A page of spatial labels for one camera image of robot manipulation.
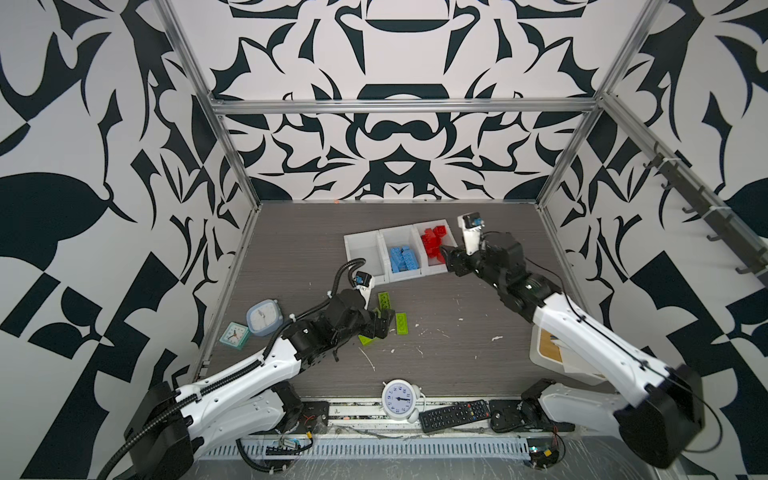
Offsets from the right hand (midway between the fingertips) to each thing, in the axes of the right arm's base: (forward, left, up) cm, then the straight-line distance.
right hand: (452, 240), depth 77 cm
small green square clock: (-16, +60, -21) cm, 65 cm away
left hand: (-12, +18, -10) cm, 24 cm away
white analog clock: (-32, +14, -22) cm, 41 cm away
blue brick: (+8, +13, -20) cm, 25 cm away
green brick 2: (-12, +13, -25) cm, 30 cm away
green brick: (-5, +18, -23) cm, 29 cm away
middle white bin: (+19, +12, -22) cm, 31 cm away
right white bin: (+19, +6, -18) cm, 26 cm away
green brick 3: (-17, +23, -23) cm, 37 cm away
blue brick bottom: (+7, +10, -19) cm, 22 cm away
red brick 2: (+17, -1, -17) cm, 24 cm away
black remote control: (-35, +1, -24) cm, 42 cm away
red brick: (+14, +2, -20) cm, 25 cm away
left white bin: (+14, +23, -19) cm, 33 cm away
